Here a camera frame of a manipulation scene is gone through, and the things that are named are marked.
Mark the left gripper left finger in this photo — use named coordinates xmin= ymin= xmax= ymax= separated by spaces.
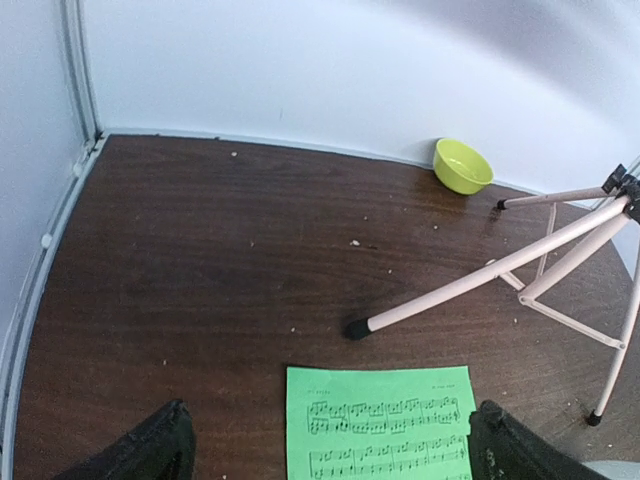
xmin=56 ymin=399 xmax=196 ymax=479

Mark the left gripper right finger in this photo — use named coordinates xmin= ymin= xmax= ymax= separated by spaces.
xmin=468 ymin=400 xmax=604 ymax=480

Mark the green sheet music paper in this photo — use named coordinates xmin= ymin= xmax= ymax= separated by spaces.
xmin=286 ymin=366 xmax=476 ymax=479

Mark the pink folding music stand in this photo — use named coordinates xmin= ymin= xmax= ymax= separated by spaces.
xmin=344 ymin=165 xmax=639 ymax=426

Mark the yellow-green plastic bowl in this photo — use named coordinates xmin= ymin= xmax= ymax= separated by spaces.
xmin=433 ymin=138 xmax=494 ymax=196

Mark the left aluminium corner post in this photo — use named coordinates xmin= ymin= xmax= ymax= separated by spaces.
xmin=1 ymin=1 xmax=101 ymax=454

